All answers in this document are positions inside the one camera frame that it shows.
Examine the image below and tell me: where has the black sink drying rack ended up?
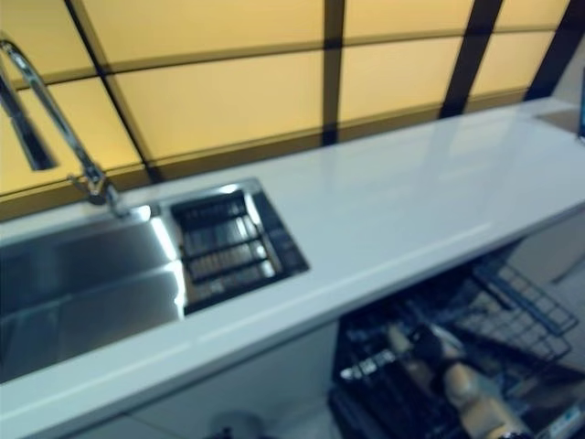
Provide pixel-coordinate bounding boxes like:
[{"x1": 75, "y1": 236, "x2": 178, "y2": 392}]
[{"x1": 168, "y1": 184, "x2": 311, "y2": 317}]

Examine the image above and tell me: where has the robot right hand black palm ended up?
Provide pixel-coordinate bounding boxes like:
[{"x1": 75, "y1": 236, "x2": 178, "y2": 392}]
[{"x1": 409, "y1": 324, "x2": 459, "y2": 371}]

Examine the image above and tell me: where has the white glossy cabinet door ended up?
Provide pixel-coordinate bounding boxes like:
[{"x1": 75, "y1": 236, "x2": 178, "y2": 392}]
[
  {"x1": 0, "y1": 405, "x2": 139, "y2": 439},
  {"x1": 122, "y1": 326, "x2": 340, "y2": 439}
]

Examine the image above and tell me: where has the chrome kitchen faucet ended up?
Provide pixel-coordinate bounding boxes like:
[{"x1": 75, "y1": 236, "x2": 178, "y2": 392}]
[{"x1": 0, "y1": 31, "x2": 130, "y2": 220}]

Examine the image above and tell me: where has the stainless steel sink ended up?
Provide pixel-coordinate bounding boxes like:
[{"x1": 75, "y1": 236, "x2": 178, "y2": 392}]
[{"x1": 0, "y1": 177, "x2": 311, "y2": 384}]

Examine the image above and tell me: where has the yellow panel window dark frame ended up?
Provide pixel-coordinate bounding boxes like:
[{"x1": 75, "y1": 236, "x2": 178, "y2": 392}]
[{"x1": 0, "y1": 0, "x2": 569, "y2": 226}]

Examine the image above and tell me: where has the black wire dishwasher cup rack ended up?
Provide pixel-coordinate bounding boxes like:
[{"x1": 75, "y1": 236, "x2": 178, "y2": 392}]
[{"x1": 451, "y1": 260, "x2": 580, "y2": 368}]

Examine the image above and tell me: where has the built-in dishwasher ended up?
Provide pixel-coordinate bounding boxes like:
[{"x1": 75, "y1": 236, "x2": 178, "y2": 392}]
[{"x1": 326, "y1": 254, "x2": 585, "y2": 439}]

